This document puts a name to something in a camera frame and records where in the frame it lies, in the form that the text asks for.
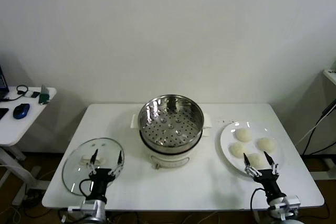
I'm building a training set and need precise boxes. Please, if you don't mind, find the black looped cable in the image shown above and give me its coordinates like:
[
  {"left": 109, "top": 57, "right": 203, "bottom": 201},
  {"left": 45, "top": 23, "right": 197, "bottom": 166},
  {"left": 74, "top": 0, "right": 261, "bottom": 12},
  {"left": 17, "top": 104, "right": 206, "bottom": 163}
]
[{"left": 1, "top": 84, "right": 29, "bottom": 102}]

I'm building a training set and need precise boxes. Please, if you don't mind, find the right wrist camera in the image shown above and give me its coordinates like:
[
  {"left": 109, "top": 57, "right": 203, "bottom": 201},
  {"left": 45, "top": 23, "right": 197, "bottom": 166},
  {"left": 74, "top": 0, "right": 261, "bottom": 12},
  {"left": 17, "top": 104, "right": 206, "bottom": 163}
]
[{"left": 272, "top": 195, "right": 300, "bottom": 213}]

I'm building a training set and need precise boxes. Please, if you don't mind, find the green box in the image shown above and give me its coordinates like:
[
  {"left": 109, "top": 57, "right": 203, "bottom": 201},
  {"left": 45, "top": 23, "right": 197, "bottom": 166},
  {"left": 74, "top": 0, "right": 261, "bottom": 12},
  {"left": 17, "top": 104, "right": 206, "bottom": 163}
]
[{"left": 38, "top": 84, "right": 51, "bottom": 105}]

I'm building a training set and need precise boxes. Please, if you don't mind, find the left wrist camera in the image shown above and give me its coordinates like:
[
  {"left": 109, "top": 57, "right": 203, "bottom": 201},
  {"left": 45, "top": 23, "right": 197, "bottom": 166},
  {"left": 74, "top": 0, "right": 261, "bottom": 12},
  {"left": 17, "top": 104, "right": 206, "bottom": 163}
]
[{"left": 67, "top": 202, "right": 106, "bottom": 213}]

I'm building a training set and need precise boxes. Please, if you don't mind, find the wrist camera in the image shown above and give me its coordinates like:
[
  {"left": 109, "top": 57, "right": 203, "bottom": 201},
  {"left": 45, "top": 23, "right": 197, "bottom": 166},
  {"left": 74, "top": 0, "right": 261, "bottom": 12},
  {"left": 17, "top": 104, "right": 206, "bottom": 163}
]
[
  {"left": 67, "top": 202, "right": 106, "bottom": 213},
  {"left": 272, "top": 195, "right": 300, "bottom": 213}
]

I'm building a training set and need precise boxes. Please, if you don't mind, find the white side table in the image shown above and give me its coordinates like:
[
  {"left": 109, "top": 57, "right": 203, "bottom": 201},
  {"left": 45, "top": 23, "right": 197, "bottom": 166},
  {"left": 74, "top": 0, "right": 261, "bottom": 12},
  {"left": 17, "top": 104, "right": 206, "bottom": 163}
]
[{"left": 0, "top": 86, "right": 57, "bottom": 206}]

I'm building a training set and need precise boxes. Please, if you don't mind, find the glass pot lid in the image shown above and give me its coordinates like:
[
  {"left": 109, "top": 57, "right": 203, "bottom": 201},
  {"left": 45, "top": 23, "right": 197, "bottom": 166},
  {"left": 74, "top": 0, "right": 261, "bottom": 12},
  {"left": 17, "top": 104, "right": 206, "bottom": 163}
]
[{"left": 62, "top": 137, "right": 125, "bottom": 197}]

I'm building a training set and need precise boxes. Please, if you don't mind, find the blue computer mouse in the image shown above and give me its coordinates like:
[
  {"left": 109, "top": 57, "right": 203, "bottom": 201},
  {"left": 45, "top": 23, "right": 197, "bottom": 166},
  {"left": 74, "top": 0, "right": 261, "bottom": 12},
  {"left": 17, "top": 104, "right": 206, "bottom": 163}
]
[{"left": 12, "top": 103, "right": 30, "bottom": 119}]

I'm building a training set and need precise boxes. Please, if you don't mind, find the white shelf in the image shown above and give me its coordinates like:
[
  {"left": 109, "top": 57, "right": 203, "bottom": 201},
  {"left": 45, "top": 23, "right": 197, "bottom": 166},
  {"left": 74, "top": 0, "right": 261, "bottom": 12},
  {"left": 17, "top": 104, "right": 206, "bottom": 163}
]
[{"left": 323, "top": 68, "right": 336, "bottom": 86}]

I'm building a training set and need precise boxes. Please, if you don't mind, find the black hanging cable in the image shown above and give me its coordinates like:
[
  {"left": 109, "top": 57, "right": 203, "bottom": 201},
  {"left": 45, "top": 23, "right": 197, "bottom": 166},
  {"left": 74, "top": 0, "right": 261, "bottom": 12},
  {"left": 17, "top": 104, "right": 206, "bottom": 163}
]
[{"left": 301, "top": 102, "right": 336, "bottom": 156}]

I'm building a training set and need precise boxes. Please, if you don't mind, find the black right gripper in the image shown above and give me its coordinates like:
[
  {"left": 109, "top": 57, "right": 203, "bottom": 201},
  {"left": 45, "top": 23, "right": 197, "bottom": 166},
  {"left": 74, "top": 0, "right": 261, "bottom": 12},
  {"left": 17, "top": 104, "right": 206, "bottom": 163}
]
[{"left": 243, "top": 151, "right": 286, "bottom": 204}]

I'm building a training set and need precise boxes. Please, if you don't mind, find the dark laptop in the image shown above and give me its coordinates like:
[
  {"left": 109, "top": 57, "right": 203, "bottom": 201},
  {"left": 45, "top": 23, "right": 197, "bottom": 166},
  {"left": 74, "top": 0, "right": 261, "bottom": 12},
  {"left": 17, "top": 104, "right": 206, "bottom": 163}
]
[{"left": 0, "top": 65, "right": 10, "bottom": 101}]

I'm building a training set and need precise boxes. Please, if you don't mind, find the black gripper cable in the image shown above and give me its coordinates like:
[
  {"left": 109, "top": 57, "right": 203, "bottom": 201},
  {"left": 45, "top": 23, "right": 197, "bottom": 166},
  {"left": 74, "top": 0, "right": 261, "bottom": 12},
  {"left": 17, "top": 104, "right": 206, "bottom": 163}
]
[
  {"left": 79, "top": 178, "right": 93, "bottom": 204},
  {"left": 250, "top": 188, "right": 268, "bottom": 221}
]

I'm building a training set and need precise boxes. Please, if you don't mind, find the white round plate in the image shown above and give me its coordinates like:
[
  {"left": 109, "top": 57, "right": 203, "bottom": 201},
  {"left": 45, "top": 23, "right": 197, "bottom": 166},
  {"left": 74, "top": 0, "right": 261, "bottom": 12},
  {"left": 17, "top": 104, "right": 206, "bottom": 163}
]
[{"left": 219, "top": 121, "right": 286, "bottom": 178}]

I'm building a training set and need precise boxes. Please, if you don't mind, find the white electric cooking pot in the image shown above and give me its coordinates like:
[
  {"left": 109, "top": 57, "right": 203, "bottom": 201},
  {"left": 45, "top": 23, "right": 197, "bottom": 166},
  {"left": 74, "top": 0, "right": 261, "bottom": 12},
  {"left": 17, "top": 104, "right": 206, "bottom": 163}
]
[{"left": 131, "top": 119, "right": 212, "bottom": 170}]

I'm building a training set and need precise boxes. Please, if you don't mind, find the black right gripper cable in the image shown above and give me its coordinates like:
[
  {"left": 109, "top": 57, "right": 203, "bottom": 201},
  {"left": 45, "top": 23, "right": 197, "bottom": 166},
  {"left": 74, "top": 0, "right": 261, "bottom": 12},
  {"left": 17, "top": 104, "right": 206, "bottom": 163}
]
[{"left": 250, "top": 188, "right": 268, "bottom": 221}]

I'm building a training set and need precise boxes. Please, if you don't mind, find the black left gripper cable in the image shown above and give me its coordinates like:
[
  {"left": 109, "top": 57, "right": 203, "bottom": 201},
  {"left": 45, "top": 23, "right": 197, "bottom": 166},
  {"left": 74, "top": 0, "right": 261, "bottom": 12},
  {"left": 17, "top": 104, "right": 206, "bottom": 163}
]
[{"left": 79, "top": 178, "right": 93, "bottom": 204}]

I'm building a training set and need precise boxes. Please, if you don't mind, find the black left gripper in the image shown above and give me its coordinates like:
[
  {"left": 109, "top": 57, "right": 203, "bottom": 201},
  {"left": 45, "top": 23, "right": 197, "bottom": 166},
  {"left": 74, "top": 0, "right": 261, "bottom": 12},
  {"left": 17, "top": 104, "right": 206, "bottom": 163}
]
[{"left": 88, "top": 148, "right": 124, "bottom": 201}]

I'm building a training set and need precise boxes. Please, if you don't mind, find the perforated steel steamer basket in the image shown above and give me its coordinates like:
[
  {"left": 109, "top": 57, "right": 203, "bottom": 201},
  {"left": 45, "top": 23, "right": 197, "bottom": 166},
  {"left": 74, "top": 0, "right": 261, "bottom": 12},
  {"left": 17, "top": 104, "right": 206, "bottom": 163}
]
[{"left": 130, "top": 94, "right": 213, "bottom": 154}]

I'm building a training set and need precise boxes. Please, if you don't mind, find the white hanging cable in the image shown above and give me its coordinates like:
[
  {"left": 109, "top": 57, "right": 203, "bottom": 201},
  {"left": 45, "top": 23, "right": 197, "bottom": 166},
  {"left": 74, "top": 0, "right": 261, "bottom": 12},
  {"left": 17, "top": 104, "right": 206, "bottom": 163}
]
[{"left": 295, "top": 115, "right": 326, "bottom": 146}]

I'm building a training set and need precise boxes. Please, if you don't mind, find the white steamed baozi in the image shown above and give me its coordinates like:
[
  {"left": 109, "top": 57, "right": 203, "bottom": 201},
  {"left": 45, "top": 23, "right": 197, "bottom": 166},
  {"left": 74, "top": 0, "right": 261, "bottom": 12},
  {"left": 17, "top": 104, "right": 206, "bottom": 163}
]
[
  {"left": 245, "top": 153, "right": 268, "bottom": 169},
  {"left": 235, "top": 128, "right": 253, "bottom": 143},
  {"left": 256, "top": 137, "right": 278, "bottom": 154},
  {"left": 229, "top": 142, "right": 247, "bottom": 159}
]

